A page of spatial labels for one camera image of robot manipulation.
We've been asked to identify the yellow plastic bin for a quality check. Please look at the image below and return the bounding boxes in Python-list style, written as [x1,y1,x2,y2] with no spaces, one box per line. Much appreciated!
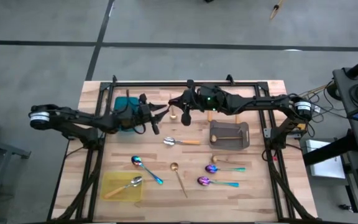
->
[100,171,144,203]

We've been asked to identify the teal plastic bin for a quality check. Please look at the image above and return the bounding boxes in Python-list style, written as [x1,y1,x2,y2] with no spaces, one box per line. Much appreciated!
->
[114,96,140,133]

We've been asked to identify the black aluminium table frame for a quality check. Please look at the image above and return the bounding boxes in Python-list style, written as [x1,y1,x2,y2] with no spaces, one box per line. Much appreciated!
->
[47,73,320,224]

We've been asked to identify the grey equipment cart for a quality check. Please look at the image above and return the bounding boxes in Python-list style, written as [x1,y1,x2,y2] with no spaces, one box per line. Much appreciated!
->
[332,49,358,154]

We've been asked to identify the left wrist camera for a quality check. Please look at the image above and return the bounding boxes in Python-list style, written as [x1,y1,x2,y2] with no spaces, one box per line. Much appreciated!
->
[137,92,150,106]

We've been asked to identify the white box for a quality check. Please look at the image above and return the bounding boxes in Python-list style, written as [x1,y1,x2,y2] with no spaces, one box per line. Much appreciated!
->
[305,139,347,180]

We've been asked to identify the grey side table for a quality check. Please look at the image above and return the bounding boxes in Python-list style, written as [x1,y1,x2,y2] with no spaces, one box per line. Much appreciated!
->
[0,133,32,224]

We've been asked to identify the yellow cable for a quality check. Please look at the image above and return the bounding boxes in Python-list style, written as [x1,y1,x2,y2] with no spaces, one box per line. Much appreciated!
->
[290,83,335,105]

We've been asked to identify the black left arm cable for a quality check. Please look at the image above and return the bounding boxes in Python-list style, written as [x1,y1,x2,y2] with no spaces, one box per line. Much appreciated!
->
[116,89,147,135]

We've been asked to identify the black plug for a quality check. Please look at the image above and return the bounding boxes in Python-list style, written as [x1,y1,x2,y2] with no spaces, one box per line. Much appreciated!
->
[339,203,354,214]

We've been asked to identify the iridescent rainbow spoon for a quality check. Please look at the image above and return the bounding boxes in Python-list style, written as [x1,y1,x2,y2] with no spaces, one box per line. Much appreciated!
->
[204,164,247,175]
[131,155,165,185]
[196,175,240,189]

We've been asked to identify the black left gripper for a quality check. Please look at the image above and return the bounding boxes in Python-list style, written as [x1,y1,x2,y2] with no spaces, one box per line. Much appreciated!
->
[128,103,171,136]

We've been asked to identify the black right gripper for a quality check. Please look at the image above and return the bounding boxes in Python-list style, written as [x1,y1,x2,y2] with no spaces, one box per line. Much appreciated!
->
[168,88,203,114]

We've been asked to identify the wooden-handled brush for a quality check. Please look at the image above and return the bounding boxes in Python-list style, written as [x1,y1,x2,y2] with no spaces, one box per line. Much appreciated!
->
[269,0,285,21]

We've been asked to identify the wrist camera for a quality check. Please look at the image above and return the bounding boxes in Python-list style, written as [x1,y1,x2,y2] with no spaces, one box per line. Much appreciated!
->
[137,92,150,106]
[181,111,193,127]

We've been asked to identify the black stand beam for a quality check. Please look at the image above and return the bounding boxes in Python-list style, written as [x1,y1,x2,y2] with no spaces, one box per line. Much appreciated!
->
[302,128,358,166]

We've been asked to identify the grey plastic bin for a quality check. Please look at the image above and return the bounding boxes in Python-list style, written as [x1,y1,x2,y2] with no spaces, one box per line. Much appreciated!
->
[209,119,250,152]

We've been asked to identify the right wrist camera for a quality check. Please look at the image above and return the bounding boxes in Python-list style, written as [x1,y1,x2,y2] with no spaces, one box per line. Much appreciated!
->
[181,111,193,127]

